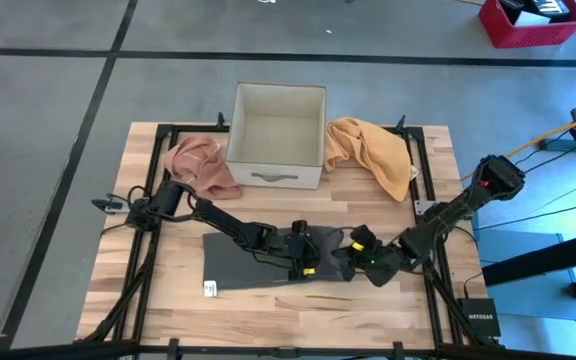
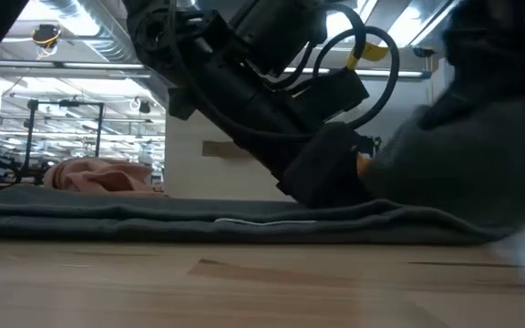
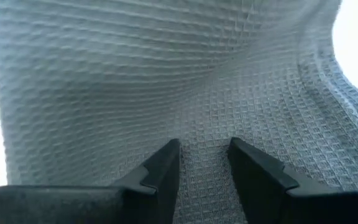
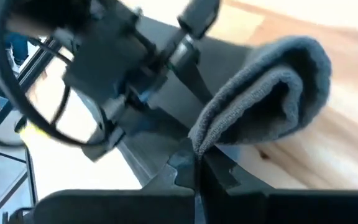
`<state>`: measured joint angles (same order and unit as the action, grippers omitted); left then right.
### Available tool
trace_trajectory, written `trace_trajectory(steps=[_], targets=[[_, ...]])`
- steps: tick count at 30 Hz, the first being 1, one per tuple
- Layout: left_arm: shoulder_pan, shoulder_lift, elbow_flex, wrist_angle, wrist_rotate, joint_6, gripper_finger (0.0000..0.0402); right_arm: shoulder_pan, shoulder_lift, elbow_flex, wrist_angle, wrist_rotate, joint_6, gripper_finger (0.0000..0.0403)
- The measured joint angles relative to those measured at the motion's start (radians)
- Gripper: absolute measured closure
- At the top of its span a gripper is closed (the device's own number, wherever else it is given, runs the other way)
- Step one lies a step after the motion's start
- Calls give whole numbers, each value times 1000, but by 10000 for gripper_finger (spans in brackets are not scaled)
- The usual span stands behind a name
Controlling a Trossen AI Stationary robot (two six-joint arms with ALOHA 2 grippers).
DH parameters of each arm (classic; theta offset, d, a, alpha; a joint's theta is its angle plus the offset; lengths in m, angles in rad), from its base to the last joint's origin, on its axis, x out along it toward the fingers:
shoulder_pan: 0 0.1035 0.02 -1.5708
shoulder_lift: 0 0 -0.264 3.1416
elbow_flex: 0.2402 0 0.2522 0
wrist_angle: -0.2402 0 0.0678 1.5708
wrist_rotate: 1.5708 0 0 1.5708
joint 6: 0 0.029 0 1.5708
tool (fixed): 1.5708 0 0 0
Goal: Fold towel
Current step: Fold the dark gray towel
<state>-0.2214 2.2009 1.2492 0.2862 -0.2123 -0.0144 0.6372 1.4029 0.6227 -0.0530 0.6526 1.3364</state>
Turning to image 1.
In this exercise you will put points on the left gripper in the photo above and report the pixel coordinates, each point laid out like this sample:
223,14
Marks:
298,255

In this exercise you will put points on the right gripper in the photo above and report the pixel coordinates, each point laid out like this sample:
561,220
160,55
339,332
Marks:
383,262

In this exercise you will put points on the grey towel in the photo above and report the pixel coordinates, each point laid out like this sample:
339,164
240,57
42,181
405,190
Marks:
233,265

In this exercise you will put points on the orange towel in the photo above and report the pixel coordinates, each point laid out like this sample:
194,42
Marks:
373,150

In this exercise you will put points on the pink towel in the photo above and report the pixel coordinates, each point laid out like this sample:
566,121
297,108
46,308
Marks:
203,167

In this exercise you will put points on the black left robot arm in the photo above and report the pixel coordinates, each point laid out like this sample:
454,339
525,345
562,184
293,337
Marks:
218,217

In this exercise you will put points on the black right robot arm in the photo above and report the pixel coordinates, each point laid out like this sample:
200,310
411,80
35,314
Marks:
458,207

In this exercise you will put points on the beige fabric storage box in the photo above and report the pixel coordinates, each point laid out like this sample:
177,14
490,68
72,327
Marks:
278,140

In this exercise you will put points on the black stand beam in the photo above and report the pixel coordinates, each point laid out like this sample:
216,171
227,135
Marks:
543,257

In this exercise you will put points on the red plastic crate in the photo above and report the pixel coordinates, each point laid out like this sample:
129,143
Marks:
528,36

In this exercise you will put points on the black device in crate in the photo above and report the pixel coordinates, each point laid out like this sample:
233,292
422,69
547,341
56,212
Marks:
543,7

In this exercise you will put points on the black Netgear network switch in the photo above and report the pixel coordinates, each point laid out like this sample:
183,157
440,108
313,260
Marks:
480,317

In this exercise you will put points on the black metal table frame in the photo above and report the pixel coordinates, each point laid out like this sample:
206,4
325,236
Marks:
193,129

